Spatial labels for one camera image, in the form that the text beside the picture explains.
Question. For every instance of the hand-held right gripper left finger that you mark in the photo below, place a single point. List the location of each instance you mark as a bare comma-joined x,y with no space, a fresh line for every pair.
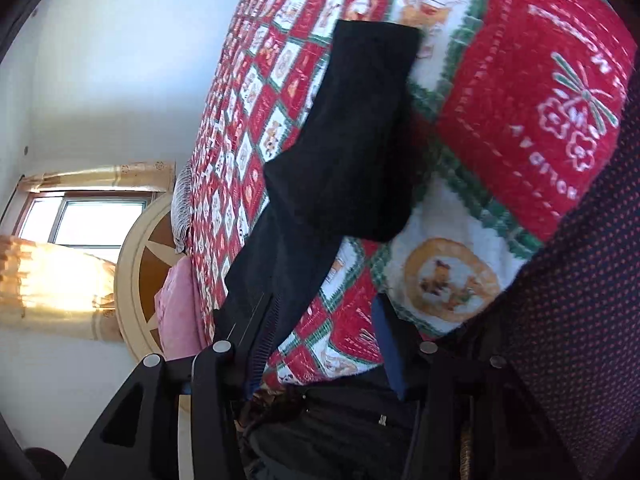
212,390

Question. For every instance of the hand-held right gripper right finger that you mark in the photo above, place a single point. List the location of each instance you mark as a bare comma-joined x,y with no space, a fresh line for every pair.
392,355

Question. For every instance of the black pants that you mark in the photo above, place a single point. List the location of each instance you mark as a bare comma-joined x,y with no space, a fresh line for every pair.
350,135

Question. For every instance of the pink folded towel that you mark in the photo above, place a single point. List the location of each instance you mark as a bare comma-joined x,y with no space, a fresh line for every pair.
175,305

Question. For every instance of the cream and brown headboard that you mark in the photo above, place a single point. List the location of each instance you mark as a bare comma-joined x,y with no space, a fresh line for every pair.
137,270

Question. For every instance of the grey fringed cloth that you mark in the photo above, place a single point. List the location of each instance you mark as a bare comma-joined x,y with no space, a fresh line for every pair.
180,210

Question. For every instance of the yellow patterned curtain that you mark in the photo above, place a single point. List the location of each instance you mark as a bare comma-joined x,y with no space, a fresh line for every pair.
110,172
55,290

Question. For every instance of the person's dark red-dotted garment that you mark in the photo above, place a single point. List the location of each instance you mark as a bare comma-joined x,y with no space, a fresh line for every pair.
580,320

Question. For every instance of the window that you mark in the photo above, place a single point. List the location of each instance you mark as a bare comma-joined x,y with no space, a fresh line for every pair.
95,222

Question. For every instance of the red printed patchwork blanket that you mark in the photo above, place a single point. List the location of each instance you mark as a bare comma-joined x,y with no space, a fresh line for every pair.
500,110

